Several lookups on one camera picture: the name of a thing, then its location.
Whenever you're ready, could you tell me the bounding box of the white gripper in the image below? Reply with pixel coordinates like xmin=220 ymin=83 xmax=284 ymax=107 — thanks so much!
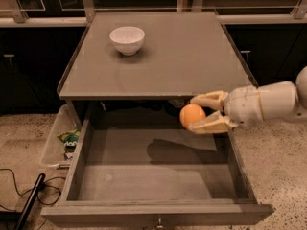
xmin=187 ymin=85 xmax=263 ymax=134

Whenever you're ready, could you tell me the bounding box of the orange fruit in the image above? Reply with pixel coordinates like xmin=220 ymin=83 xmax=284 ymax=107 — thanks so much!
xmin=179 ymin=103 xmax=206 ymax=128

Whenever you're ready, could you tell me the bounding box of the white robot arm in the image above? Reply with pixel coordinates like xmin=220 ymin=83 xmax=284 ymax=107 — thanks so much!
xmin=187 ymin=67 xmax=307 ymax=134

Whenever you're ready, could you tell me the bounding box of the grey cabinet with top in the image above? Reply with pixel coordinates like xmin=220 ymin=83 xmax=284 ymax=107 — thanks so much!
xmin=56 ymin=11 xmax=260 ymax=130

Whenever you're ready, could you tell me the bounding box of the open grey top drawer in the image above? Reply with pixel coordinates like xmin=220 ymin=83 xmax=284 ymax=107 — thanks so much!
xmin=41 ymin=120 xmax=273 ymax=227

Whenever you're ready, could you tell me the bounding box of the metal drawer knob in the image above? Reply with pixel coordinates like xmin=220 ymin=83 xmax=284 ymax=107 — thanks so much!
xmin=155 ymin=218 xmax=164 ymax=230

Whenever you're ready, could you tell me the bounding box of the white ceramic bowl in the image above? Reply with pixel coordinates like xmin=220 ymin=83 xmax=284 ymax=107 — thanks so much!
xmin=109 ymin=26 xmax=145 ymax=56

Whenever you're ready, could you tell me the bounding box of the green snack packet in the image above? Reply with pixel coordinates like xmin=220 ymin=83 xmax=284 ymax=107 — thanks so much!
xmin=58 ymin=129 xmax=80 ymax=160

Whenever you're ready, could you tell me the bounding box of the clear plastic bin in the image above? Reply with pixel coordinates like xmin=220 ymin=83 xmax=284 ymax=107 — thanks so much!
xmin=41 ymin=104 xmax=76 ymax=169

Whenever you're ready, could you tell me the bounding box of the black bar on floor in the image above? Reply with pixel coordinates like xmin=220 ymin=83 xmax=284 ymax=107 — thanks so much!
xmin=13 ymin=173 xmax=45 ymax=230

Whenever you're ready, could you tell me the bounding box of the black cable on floor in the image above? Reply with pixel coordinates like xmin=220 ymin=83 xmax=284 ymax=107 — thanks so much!
xmin=0 ymin=168 xmax=67 ymax=213

